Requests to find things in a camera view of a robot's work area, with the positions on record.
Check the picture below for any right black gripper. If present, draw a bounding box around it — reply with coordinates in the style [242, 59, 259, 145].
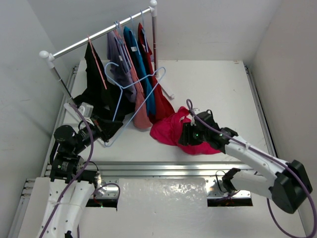
[178, 122, 210, 146]

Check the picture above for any light blue wire hanger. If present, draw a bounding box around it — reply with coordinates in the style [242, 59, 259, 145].
[103, 61, 166, 148]

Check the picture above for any magenta t-shirt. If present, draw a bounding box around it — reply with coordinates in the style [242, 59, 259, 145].
[150, 106, 220, 155]

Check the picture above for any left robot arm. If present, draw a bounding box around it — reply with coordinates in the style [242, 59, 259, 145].
[37, 116, 123, 238]

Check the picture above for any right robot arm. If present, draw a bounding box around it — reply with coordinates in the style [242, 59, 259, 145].
[179, 110, 313, 214]

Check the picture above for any black t-shirt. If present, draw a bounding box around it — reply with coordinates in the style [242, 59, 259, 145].
[74, 44, 133, 121]

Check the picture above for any salmon pink t-shirt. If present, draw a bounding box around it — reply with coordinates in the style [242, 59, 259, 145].
[112, 29, 153, 129]

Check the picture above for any dark red t-shirt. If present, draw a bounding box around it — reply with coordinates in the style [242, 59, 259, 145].
[138, 23, 175, 124]

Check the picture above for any purple t-shirt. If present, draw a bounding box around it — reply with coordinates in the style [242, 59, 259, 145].
[107, 30, 137, 104]

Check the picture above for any teal t-shirt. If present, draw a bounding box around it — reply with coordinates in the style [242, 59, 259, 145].
[123, 27, 156, 115]

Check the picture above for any blue hanger in purple shirt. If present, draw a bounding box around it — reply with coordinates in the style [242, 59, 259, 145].
[114, 21, 131, 73]

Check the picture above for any blue hanger in red shirt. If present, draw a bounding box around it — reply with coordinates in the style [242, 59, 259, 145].
[140, 10, 149, 53]

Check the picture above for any blue hanger in teal shirt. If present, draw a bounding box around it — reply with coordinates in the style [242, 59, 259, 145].
[130, 15, 141, 55]

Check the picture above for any silver clothes rack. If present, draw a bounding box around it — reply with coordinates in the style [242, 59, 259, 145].
[39, 0, 165, 103]

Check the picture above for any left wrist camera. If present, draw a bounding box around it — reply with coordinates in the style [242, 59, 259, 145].
[63, 102, 94, 122]

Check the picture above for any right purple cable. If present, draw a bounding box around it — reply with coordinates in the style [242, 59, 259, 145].
[186, 99, 315, 238]

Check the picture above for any purple cable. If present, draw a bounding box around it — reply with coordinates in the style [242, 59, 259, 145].
[186, 99, 315, 238]
[39, 105, 121, 238]

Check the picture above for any aluminium rail frame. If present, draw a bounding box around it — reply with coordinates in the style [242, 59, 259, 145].
[7, 59, 298, 238]

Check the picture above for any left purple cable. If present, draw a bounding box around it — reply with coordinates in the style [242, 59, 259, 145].
[39, 105, 121, 238]

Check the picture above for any pink wire hanger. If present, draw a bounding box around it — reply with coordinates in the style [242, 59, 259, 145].
[87, 35, 107, 90]

